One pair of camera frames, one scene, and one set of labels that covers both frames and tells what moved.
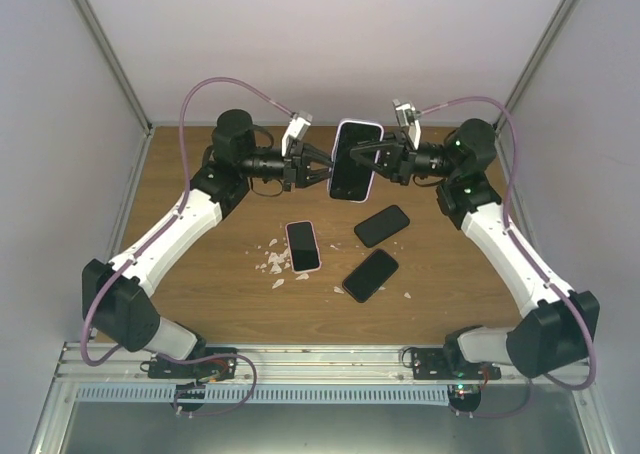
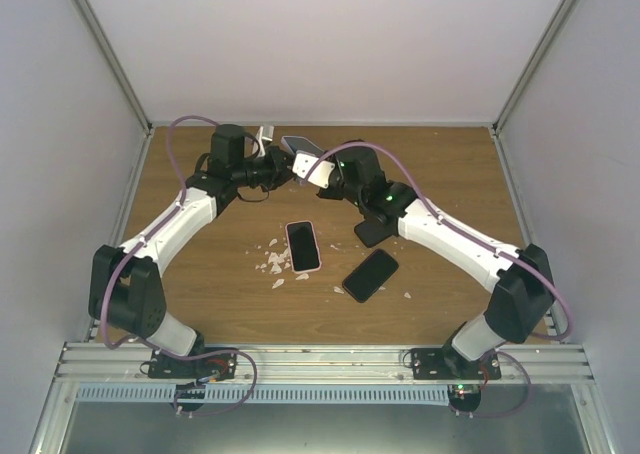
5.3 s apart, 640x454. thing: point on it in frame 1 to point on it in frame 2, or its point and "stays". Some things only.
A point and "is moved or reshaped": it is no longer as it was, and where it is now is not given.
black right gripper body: (405, 159) to (346, 190)
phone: (351, 180) is moved or reshaped
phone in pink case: (303, 245) stays
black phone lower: (370, 276) stays
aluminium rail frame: (124, 365) stays
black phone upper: (381, 225) stays
